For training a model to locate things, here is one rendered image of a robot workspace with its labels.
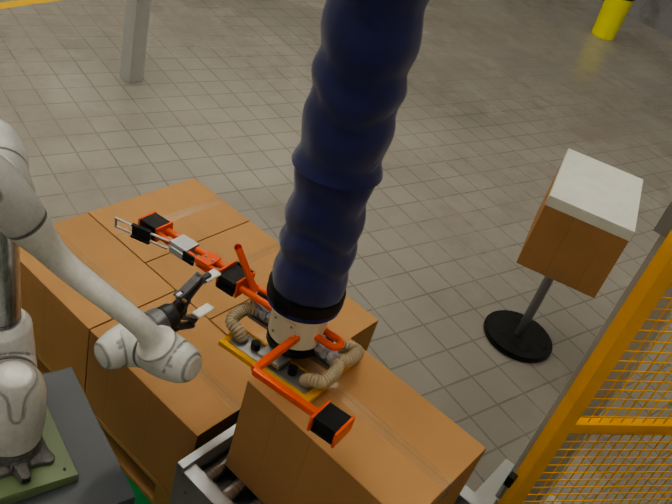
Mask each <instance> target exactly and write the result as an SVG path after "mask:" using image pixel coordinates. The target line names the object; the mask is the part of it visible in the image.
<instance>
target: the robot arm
mask: <svg viewBox="0 0 672 504"><path fill-rule="evenodd" d="M20 247H21V248H23V249H24V250H25V251H27V252H28V253H29V254H31V255H32V256H33V257H35V258H36V259H37V260H38V261H39V262H41V263H42V264H43V265H44V266H45V267H47V268H48V269H49V270H50V271H51V272H53V273H54V274H55V275H56V276H57V277H59V278H60V279H61V280H62V281H64V282H65V283H66V284H67V285H69V286H70V287H71V288H73V289H74V290H75V291H77V292H78V293H79V294H81V295H82V296H83V297H85V298H86V299H87V300H89V301H90V302H92V303H93V304H94V305H96V306H97V307H98V308H100V309H101V310H102V311H104V312H105V313H106V314H108V315H109V316H110V317H112V318H113V319H114V320H116V321H117V322H119V324H117V325H115V326H114V327H112V328H111V329H109V330H108V331H107V332H105V333H104V334H103V335H102V336H101V337H100V338H99V339H98V340H97V341H96V342H95V344H94V355H95V358H96V360H97V361H98V362H99V364H100V365H101V366H102V367H103V368H104V369H107V370H109V369H119V368H122V367H124V366H128V367H139V368H142V369H143V370H145V371H146V372H148V373H150V374H152V375H153V376H156V377H158V378H160V379H163V380H166V381H169V382H173V383H185V382H189V381H190V380H192V379H193V378H195V377H196V376H197V374H198V373H199V371H200V369H201V366H202V357H201V354H200V352H199V351H198V350H197V348H196V347H195V346H194V345H192V344H191V343H189V342H187V341H186V339H185V338H183V337H182V336H180V335H179V334H178V333H176V332H177V331H179V330H184V329H191V328H194V327H195V323H196V322H197V321H198V319H200V318H201V317H203V316H204V315H206V314H208V313H209V312H211V311H212V310H214V307H213V306H211V305H210V304H209V303H206V304H204V305H203V306H201V307H200V308H198V309H196V310H195V311H193V312H191V314H192V315H193V316H192V315H191V314H190V315H189V314H186V313H187V308H188V305H189V304H190V303H191V299H192V297H193V296H194V295H195V294H196V292H197V291H198V290H199V288H200V287H201V286H202V285H203V284H207V283H209V282H210V281H212V280H214V279H215V278H217V277H219V276H220V275H221V273H220V272H219V271H218V270H216V269H215V268H214V269H212V270H210V271H208V272H206V273H204V274H201V273H199V272H198V271H197V272H196V273H195V274H194V275H193V276H192V277H191V278H190V279H189V280H188V281H187V282H186V283H185V284H184V285H183V286H182V287H181V288H180V289H179V290H178V291H176V292H175V293H174V294H173V295H174V296H175V297H176V299H175V300H174V301H173V302H172V303H170V304H168V303H165V304H163V305H161V306H159V307H157V308H151V309H149V310H147V311H145V312H144V313H143V312H142V311H141V310H140V309H138V308H137V307H136V306H135V305H134V304H132V303H131V302H130V301H129V300H128V299H126V298H125V297H124V296H123V295H121V294H120V293H119V292H118V291H117V290H115V289H114V288H113V287H112V286H110V285H109V284H108V283H107V282H106V281H104V280H103V279H102V278H101V277H100V276H98V275H97V274H96V273H95V272H93V271H92V270H91V269H90V268H89V267H87V266H86V265H85V264H84V263H83V262H82V261H80V260H79V259H78V258H77V257H76V256H75V255H74V254H73V253H72V252H71V251H70V250H69V249H68V247H67V246H66V245H65V244H64V242H63V241H62V239H61V237H60V236H59V234H58V232H57V230H56V228H55V227H54V225H53V223H52V221H51V218H50V216H49V214H48V212H47V211H46V209H45V208H44V206H43V204H42V203H41V201H40V200H39V198H38V196H37V194H36V193H35V187H34V185H33V182H32V179H31V175H30V171H29V160H28V155H27V151H26V148H25V145H24V143H23V140H22V138H21V136H20V134H19V133H18V132H17V131H16V129H15V128H14V127H12V126H11V125H10V124H9V123H7V122H5V121H3V120H1V119H0V479H2V478H5V477H8V476H11V475H15V477H16V478H17V479H18V481H19V482H20V483H21V484H22V485H24V484H27V483H29V482H30V481H31V476H30V472H29V470H30V469H33V468H36V467H40V466H49V465H52V464H53V463H54V461H55V456H54V454H53V453H52V452H51V451H50V450H49V449H48V447H47V445H46V443H45V441H44V439H43V437H42V431H43V427H44V422H45V416H46V404H47V389H46V383H45V380H44V378H43V376H42V374H41V372H40V371H39V370H38V369H37V359H36V352H35V351H36V348H35V340H34V331H33V322H32V318H31V316H30V315H29V314H28V313H27V312H26V311H25V310H24V309H22V308H21V280H20ZM182 299H186V300H187V302H185V301H184V300H182ZM180 320H185V321H181V322H180ZM186 320H187V321H186Z"/></svg>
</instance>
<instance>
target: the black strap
mask: <svg viewBox="0 0 672 504"><path fill-rule="evenodd" d="M267 295H268V297H269V299H270V301H271V302H272V303H273V304H274V308H276V309H277V310H279V311H280V312H282V313H283V314H285V315H286V316H288V315H290V316H293V317H296V318H299V319H304V320H323V319H327V318H330V317H332V316H334V315H336V314H337V313H338V312H339V311H340V310H341V309H342V306H343V303H344V300H345V297H346V289H345V292H344V295H343V297H342V299H341V300H340V302H339V303H337V304H336V305H333V306H330V307H327V308H315V307H307V306H302V305H299V304H297V303H294V302H292V301H290V300H287V299H286V298H284V297H283V296H282V295H281V294H280V293H279V292H278V291H277V290H276V289H275V287H274V284H273V275H272V271H271V273H270V275H269V279H268V283H267Z"/></svg>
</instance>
